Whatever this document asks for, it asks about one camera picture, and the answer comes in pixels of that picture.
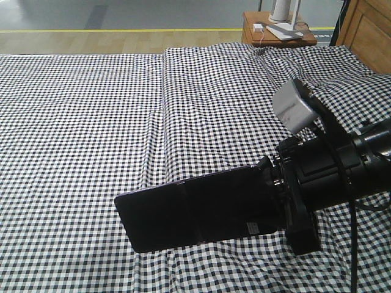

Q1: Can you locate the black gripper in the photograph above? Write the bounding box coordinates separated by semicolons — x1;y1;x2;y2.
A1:
252;136;364;256

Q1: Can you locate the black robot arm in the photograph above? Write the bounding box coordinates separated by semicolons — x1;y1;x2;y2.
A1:
246;119;390;255

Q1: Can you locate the white desk lamp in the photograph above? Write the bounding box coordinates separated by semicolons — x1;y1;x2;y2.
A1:
266;0;309;41

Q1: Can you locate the white charger adapter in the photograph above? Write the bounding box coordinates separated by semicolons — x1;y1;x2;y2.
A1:
253;23;264;32

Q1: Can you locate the wooden nightstand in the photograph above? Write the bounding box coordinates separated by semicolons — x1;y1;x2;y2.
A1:
241;11;317;48

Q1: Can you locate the white cylindrical appliance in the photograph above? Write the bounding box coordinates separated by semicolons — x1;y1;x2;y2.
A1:
269;0;291;23

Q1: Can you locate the wooden headboard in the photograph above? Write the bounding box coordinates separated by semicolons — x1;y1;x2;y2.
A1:
336;0;390;74

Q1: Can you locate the black white checkered bedsheet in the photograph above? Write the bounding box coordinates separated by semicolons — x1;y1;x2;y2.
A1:
1;43;390;292

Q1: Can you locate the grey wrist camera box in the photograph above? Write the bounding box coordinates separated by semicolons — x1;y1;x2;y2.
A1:
272;78;319;134

